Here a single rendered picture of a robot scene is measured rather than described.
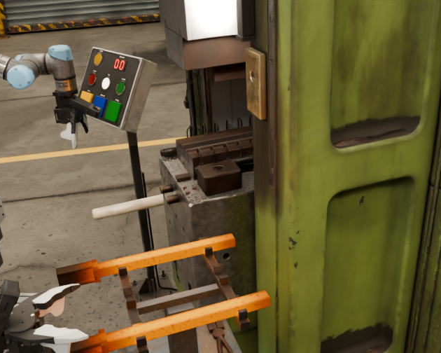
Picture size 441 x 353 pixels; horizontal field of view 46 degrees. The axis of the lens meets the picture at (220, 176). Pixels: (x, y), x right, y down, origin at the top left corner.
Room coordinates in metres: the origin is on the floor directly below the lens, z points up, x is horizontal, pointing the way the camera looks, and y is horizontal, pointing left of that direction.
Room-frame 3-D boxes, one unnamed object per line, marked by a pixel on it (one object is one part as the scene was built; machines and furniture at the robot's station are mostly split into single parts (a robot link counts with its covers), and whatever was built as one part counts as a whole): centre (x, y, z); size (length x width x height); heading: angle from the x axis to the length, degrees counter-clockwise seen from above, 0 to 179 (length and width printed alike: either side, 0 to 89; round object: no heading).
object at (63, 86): (1.83, 0.53, 1.15); 0.08 x 0.08 x 0.05
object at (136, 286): (2.09, 0.37, 0.05); 0.22 x 0.22 x 0.09; 18
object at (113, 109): (1.93, 0.40, 1.01); 0.07 x 0.05 x 0.07; 43
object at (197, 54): (1.65, -0.08, 1.32); 0.42 x 0.20 x 0.10; 108
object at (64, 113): (1.83, 0.54, 1.07); 0.09 x 0.08 x 0.12; 84
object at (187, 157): (1.65, -0.08, 0.96); 0.42 x 0.20 x 0.09; 108
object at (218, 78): (1.64, -0.13, 1.24); 0.30 x 0.07 x 0.06; 108
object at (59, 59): (1.83, 0.53, 1.23); 0.09 x 0.08 x 0.11; 91
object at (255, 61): (1.33, -0.11, 1.27); 0.09 x 0.02 x 0.17; 18
